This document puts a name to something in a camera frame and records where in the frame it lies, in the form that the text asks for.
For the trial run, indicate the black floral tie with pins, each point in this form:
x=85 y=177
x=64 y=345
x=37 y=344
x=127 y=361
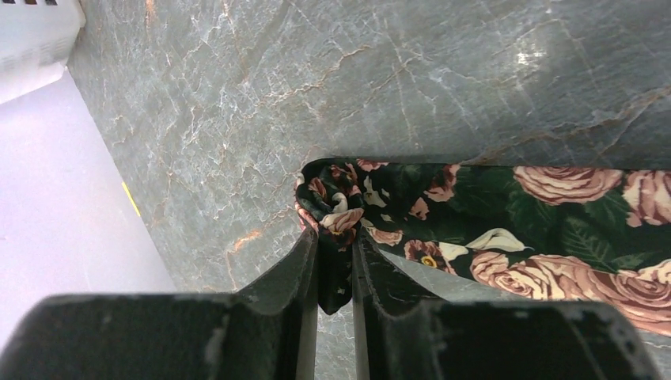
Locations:
x=545 y=233

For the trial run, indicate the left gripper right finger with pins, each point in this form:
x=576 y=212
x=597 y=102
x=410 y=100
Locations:
x=392 y=318

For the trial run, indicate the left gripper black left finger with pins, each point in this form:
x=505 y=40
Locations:
x=275 y=328

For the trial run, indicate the white plastic basket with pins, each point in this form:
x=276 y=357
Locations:
x=37 y=38

